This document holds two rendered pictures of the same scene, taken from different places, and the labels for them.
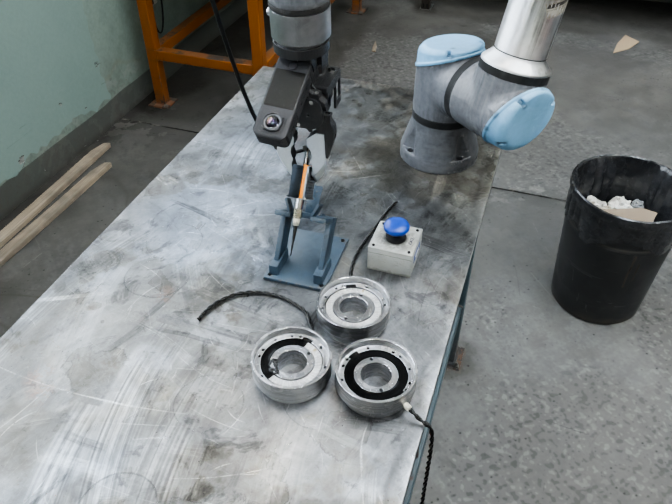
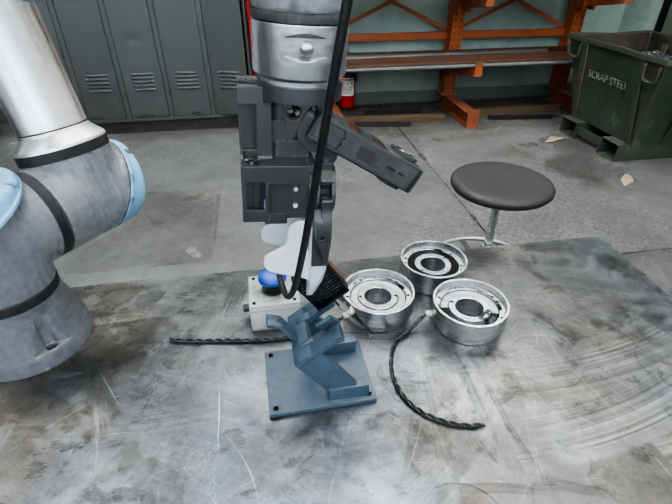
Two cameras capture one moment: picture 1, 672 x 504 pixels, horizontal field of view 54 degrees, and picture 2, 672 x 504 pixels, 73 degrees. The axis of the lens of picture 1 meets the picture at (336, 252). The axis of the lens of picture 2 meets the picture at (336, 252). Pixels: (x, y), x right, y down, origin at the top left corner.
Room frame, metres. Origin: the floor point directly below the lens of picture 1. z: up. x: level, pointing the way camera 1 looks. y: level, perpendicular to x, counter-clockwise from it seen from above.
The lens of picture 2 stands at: (0.96, 0.40, 1.26)
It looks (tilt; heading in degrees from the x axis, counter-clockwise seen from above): 34 degrees down; 242
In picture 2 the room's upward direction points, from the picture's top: straight up
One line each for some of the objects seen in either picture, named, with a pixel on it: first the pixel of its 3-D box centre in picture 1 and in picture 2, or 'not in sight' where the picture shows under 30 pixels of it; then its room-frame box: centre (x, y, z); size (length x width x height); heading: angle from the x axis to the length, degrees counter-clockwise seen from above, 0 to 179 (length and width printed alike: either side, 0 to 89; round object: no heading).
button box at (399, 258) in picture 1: (396, 245); (270, 300); (0.80, -0.10, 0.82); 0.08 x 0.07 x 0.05; 161
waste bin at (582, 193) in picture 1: (611, 244); not in sight; (1.53, -0.84, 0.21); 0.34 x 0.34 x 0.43
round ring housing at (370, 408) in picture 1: (375, 378); (432, 268); (0.54, -0.05, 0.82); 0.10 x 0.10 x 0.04
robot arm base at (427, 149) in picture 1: (441, 130); (20, 312); (1.11, -0.20, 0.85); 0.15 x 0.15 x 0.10
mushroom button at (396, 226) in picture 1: (396, 235); (273, 286); (0.79, -0.09, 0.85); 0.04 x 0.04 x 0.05
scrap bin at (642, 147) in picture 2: not in sight; (640, 95); (-2.55, -1.51, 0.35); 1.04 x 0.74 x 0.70; 71
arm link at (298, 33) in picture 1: (298, 21); (300, 52); (0.80, 0.05, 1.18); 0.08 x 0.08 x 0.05
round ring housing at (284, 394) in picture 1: (292, 365); (468, 311); (0.56, 0.06, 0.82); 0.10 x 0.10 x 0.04
